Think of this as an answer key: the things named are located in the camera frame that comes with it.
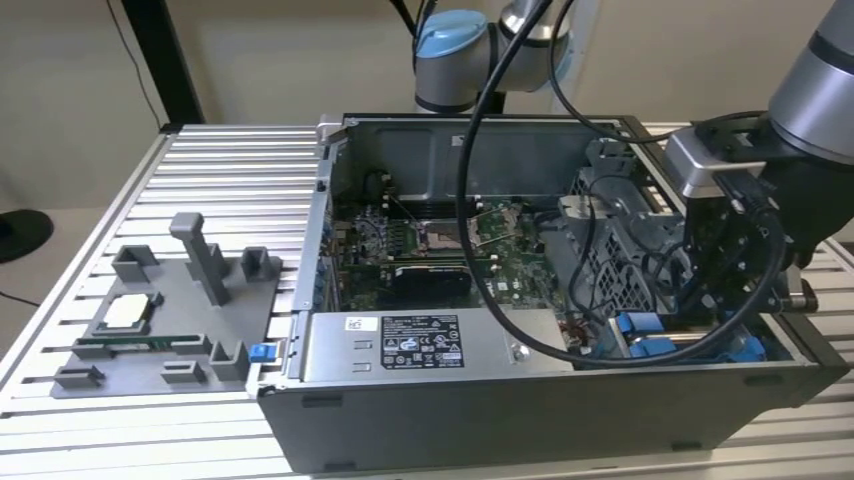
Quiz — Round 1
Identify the CPU socket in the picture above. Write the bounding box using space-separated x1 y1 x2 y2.
417 217 482 251

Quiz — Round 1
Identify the green RAM stick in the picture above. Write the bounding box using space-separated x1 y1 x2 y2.
78 337 202 351

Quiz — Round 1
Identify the silver CPU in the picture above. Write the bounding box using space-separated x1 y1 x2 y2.
106 295 153 329

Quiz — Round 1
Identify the black round stand base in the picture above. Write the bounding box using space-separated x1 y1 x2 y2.
0 209 55 264

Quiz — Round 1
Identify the grey disk bay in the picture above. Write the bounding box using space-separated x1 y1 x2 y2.
600 309 797 371

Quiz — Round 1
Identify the black upright post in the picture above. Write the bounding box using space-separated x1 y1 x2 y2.
123 0 206 126

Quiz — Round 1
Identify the thin black camera cable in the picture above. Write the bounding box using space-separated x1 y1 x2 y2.
550 0 676 144

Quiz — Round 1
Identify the thin black case cable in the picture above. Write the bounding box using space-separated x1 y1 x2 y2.
566 172 676 326

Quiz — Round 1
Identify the multicolour power wire bundle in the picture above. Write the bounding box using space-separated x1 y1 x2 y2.
560 322 594 354

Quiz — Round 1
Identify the locking lever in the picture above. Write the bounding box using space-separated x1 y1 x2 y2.
389 194 429 226

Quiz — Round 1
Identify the silver power supply unit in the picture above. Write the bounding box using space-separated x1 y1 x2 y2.
299 308 577 384

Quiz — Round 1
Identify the grey part rack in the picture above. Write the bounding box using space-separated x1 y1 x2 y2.
50 212 289 401

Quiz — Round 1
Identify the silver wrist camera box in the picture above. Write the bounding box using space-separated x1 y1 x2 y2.
664 127 766 201

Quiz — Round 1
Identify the dark grey PC case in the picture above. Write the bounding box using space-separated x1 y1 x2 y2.
246 112 853 476

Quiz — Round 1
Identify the green motherboard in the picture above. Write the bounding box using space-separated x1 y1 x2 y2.
330 197 582 311

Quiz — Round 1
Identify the perforated metal drive cage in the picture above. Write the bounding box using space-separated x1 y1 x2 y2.
540 167 696 321

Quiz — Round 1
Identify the blue disk carrier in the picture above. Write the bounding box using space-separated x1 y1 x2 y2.
630 338 764 364

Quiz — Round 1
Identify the black graphics card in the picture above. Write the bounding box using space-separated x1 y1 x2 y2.
385 263 473 299

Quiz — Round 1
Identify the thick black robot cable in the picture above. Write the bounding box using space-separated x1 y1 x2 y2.
460 0 786 364

